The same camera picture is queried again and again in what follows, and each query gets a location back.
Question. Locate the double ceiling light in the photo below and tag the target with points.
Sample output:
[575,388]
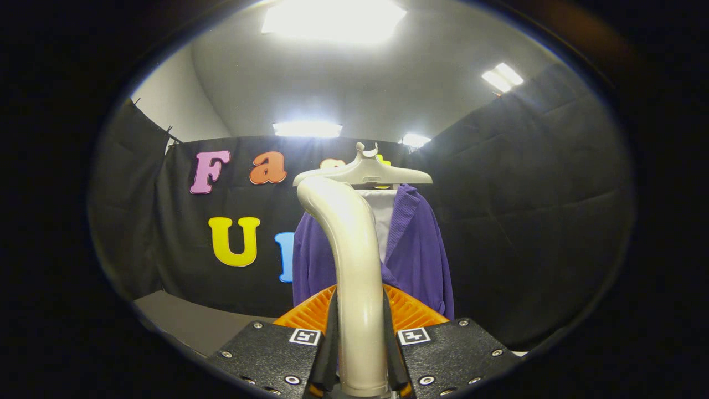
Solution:
[502,76]

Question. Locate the white shirt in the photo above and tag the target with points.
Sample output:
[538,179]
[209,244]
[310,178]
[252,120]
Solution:
[383,221]

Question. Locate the white plastic hanger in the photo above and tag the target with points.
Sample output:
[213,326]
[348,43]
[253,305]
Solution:
[371,172]

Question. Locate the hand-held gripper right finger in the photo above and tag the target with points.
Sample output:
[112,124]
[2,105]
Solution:
[389,354]

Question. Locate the white garment steamer head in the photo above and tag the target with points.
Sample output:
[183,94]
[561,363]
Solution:
[357,266]

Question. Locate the grey cabinet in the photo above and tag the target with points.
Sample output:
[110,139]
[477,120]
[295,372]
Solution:
[188,321]

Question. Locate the long ceiling light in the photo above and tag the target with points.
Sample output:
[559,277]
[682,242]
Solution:
[307,128]

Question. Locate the black backdrop cloth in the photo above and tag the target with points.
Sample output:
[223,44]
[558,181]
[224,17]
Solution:
[127,210]
[532,221]
[249,210]

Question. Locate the large ceiling light panel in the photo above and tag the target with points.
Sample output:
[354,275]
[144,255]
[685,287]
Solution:
[332,19]

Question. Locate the small ceiling light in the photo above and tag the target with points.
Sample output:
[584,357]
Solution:
[415,139]

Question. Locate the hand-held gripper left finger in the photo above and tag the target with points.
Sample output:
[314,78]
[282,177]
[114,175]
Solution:
[331,354]

